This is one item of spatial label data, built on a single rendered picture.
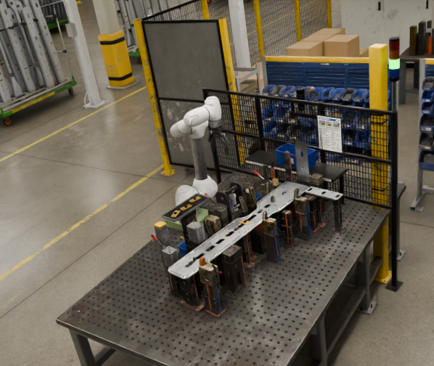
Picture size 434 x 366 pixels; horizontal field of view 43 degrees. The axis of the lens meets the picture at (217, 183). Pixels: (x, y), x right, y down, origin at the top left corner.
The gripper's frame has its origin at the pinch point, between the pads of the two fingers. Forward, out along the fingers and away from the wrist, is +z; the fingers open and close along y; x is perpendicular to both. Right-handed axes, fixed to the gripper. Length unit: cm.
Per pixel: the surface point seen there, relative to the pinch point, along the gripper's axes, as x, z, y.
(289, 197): 33, 46, 33
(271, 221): -7, 42, 46
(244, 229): -19, 46, 31
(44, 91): 269, 115, -722
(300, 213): 27, 53, 46
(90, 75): 311, 88, -616
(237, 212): 2, 50, 7
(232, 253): -49, 43, 45
